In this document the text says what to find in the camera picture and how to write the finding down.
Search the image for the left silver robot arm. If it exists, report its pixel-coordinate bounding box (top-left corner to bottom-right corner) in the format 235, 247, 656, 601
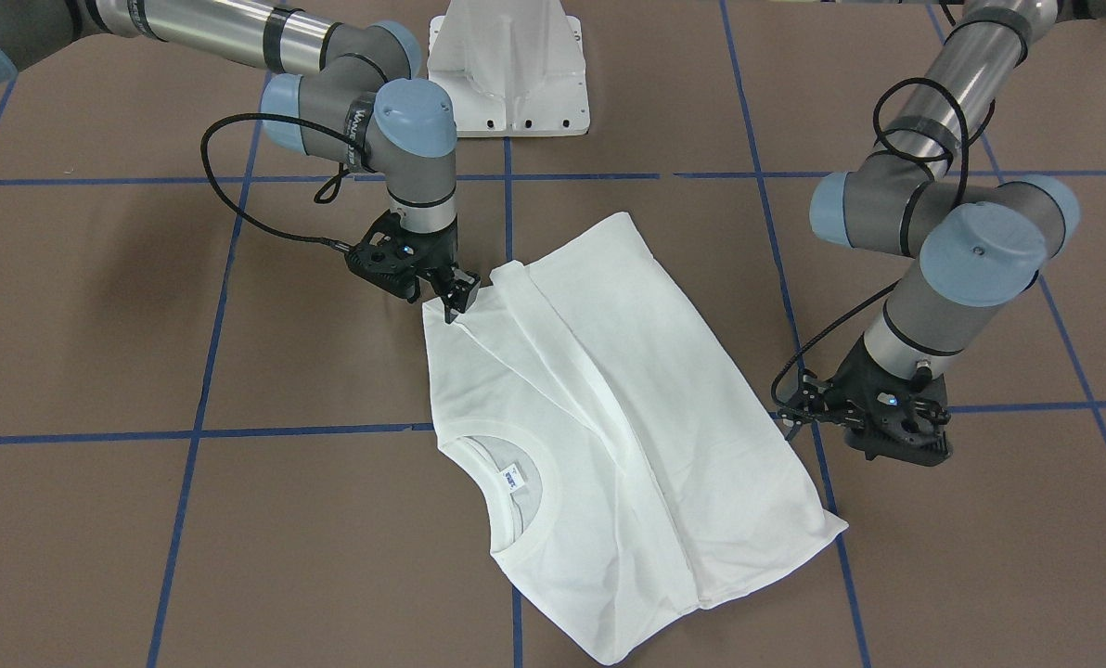
772, 1, 1082, 466

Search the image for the white long-sleeve printed shirt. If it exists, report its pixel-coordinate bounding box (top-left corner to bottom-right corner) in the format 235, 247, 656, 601
422, 212, 847, 665

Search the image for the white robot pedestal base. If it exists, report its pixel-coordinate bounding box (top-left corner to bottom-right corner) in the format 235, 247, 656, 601
427, 1, 591, 138

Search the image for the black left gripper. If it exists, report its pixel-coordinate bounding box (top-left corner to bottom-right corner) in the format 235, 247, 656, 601
775, 337, 945, 443

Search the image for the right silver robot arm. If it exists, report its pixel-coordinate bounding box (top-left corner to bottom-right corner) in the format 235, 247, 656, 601
0, 1, 481, 322

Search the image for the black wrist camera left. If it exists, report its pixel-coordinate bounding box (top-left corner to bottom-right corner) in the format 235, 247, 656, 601
844, 386, 953, 467

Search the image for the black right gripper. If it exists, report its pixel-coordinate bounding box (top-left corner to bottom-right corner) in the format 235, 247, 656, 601
395, 223, 482, 323

